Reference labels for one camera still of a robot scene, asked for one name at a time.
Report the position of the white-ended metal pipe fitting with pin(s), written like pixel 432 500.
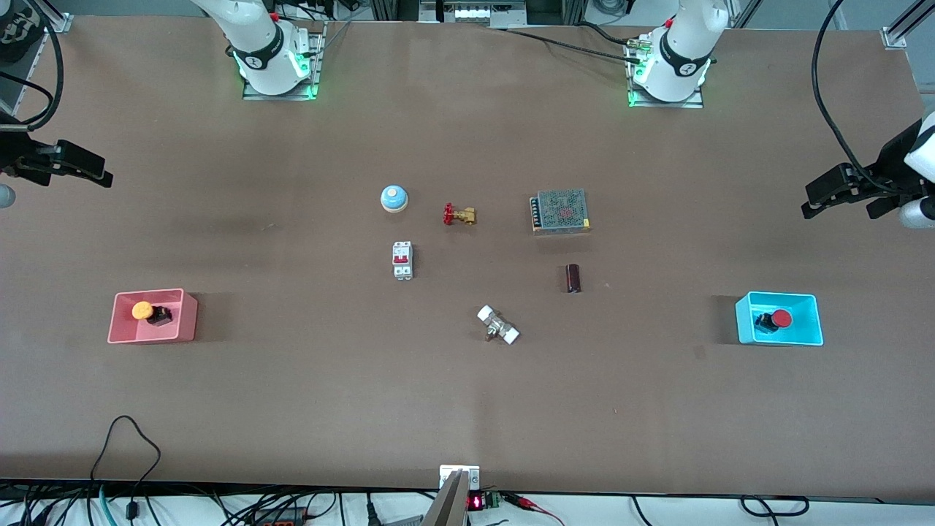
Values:
pixel 498 325

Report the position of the red push button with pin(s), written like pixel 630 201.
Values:
pixel 780 318

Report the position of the white circuit breaker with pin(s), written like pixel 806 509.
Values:
pixel 402 261

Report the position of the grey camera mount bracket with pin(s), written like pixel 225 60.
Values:
pixel 449 504

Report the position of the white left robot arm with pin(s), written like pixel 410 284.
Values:
pixel 687 44

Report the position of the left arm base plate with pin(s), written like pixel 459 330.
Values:
pixel 668 104

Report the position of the pink plastic bin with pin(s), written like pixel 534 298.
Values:
pixel 182 321

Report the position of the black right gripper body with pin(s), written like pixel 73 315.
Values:
pixel 16 155

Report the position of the blue call bell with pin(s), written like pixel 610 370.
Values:
pixel 394 197

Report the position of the cyan plastic bin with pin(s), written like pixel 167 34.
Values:
pixel 803 329

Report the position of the metal mesh power supply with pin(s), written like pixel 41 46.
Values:
pixel 561 210

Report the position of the yellow push button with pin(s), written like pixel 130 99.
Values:
pixel 142 310

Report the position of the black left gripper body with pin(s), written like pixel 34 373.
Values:
pixel 892 162

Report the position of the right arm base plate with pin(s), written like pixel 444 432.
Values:
pixel 317 58

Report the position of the dark brown capacitor cylinder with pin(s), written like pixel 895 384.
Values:
pixel 573 278

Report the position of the red digit display module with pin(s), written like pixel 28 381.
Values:
pixel 482 501

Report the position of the aluminium frame corner profile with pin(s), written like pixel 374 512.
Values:
pixel 906 25
pixel 57 16

